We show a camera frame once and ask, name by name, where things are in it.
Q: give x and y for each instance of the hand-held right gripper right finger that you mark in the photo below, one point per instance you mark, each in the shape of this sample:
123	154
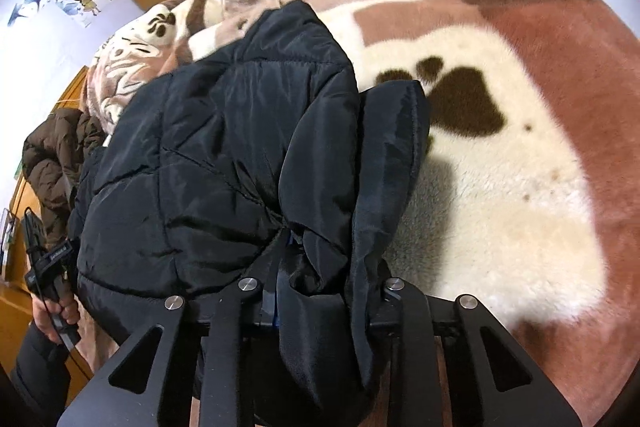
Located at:
385	319

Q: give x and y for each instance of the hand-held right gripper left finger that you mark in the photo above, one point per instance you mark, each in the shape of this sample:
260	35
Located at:
273	307

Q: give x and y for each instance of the black puffer jacket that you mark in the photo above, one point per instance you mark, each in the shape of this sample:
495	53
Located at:
225	147

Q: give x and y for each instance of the person's left forearm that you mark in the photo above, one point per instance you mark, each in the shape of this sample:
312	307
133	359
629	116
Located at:
35	377

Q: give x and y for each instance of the person's left hand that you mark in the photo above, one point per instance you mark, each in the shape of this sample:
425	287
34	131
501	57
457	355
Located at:
47	319

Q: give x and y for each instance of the brown puffer coat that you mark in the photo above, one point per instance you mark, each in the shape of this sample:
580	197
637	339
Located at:
50	157

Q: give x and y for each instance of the brown and white printed blanket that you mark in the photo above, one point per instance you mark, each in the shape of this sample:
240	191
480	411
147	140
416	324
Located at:
500	182

